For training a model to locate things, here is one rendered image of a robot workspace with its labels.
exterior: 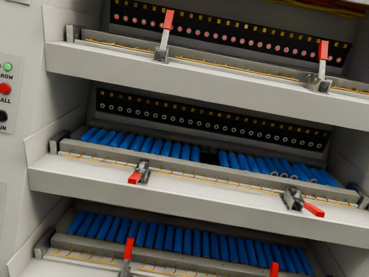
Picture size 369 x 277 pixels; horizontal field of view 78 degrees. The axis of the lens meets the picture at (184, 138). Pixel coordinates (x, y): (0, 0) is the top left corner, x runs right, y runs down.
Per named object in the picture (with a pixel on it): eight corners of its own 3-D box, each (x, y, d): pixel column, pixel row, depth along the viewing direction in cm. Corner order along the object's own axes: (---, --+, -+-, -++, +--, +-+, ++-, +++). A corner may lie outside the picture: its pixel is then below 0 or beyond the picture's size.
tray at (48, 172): (375, 250, 40) (406, 209, 36) (29, 190, 38) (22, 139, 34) (319, 182, 58) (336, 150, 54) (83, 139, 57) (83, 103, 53)
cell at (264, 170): (261, 165, 51) (269, 182, 45) (253, 164, 51) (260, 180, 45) (264, 158, 50) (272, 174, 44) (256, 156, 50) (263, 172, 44)
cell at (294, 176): (285, 166, 53) (296, 183, 47) (278, 165, 52) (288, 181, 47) (288, 159, 52) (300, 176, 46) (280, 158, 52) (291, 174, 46)
